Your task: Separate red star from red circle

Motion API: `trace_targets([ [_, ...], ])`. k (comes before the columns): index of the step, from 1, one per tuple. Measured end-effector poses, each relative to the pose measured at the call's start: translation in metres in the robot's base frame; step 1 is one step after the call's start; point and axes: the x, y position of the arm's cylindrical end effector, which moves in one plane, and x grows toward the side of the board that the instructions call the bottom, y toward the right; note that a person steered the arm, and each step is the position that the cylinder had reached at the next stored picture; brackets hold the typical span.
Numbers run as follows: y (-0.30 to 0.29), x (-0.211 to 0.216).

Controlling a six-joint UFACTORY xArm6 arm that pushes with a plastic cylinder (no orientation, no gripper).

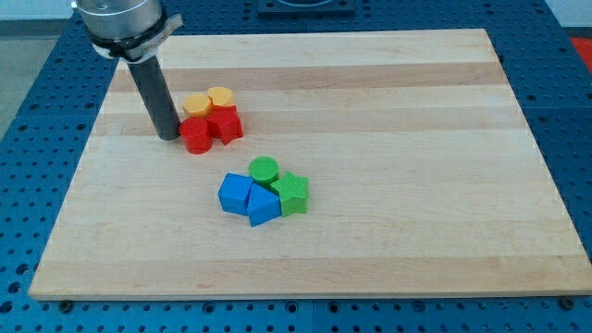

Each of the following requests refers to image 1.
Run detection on yellow hexagon block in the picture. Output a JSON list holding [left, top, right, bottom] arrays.
[[182, 93, 213, 117]]

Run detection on blue triangle block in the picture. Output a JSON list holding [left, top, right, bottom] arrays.
[[247, 183, 281, 228]]

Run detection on green star block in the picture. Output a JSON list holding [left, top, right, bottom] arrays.
[[270, 171, 309, 216]]

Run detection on red star block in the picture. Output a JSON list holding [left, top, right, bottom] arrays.
[[205, 105, 243, 145]]

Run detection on blue cube block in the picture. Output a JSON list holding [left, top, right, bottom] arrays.
[[218, 173, 253, 216]]

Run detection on green cylinder block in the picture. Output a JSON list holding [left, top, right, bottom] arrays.
[[248, 156, 279, 188]]

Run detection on wooden board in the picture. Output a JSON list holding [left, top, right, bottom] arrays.
[[29, 29, 591, 301]]

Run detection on yellow cylinder block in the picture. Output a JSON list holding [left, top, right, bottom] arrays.
[[206, 86, 236, 107]]

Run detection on red cylinder block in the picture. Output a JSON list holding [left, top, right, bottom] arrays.
[[179, 117, 213, 154]]

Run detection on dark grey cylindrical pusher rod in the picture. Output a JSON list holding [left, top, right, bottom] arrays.
[[128, 56, 180, 141]]

